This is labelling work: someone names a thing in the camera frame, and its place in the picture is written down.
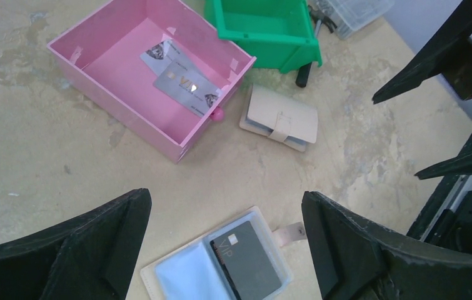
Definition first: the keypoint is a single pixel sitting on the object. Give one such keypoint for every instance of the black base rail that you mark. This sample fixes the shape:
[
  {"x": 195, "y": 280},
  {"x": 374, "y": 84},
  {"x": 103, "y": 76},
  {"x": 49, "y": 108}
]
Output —
[{"x": 446, "y": 218}]

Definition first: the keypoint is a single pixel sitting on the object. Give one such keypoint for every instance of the beige card holder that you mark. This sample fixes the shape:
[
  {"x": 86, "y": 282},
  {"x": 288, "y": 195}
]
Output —
[
  {"x": 193, "y": 272},
  {"x": 279, "y": 118}
]

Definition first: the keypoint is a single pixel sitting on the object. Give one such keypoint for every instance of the pink box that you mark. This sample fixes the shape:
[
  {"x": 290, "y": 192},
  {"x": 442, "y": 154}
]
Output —
[{"x": 101, "y": 57}]

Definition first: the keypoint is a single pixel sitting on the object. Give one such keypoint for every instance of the cards in pink box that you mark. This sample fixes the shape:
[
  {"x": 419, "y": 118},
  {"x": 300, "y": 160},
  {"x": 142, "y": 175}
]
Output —
[{"x": 179, "y": 78}]

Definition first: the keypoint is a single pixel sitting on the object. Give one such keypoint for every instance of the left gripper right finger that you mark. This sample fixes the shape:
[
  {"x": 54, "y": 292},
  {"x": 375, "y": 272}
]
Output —
[{"x": 356, "y": 258}]

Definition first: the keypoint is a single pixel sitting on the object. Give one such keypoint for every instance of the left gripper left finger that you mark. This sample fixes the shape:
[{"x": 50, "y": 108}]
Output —
[{"x": 90, "y": 256}]

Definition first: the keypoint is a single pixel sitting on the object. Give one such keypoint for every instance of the clear screw organizer box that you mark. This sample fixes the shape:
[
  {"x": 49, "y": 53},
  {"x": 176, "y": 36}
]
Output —
[{"x": 350, "y": 16}]

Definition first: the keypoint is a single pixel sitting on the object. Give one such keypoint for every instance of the front green bin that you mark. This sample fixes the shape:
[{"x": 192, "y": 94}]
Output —
[{"x": 280, "y": 34}]

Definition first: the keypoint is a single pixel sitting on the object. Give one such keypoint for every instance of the dark grey VIP card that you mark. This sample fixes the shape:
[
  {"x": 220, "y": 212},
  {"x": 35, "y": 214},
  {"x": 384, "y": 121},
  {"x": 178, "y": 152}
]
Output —
[{"x": 245, "y": 263}]

